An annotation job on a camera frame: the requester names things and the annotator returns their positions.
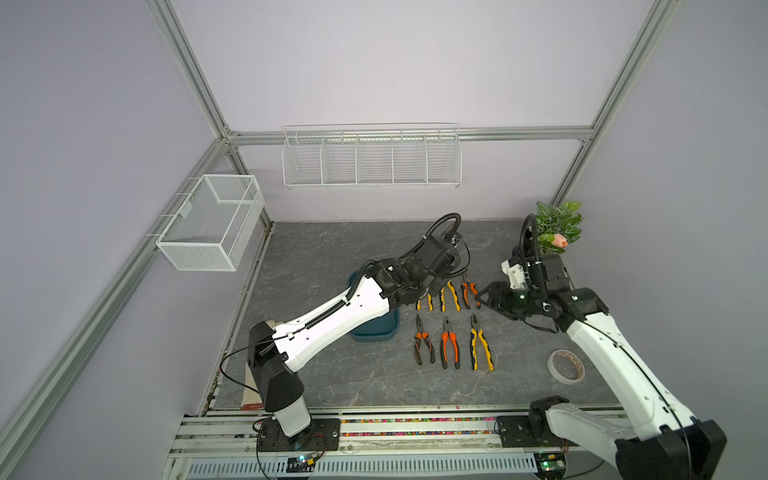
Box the large yellow black pliers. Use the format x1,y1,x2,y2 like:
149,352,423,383
439,281,461,312

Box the orange black long nose pliers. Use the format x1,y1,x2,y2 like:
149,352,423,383
412,313,437,366

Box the orange black combination pliers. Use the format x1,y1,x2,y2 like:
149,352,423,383
440,319,460,369

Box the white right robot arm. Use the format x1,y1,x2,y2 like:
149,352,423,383
475,255,727,479

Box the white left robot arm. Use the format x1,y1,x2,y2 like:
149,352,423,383
247,232,461,438

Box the teal plastic storage box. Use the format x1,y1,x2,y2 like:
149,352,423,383
348,298,400,343

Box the green plant with pink flower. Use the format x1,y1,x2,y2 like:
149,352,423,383
536,201,583,255

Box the roll of tape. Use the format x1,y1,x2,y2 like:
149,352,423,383
547,349,586,385

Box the beige work glove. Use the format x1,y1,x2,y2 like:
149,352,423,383
240,385,263,411

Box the white wire wall shelf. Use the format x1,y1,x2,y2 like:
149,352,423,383
282,123,463,189

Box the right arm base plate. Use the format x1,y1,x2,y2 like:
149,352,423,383
494,415,577,451

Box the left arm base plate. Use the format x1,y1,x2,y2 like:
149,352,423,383
254,418,341,452

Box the white mesh wall basket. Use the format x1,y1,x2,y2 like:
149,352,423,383
155,174,265,272

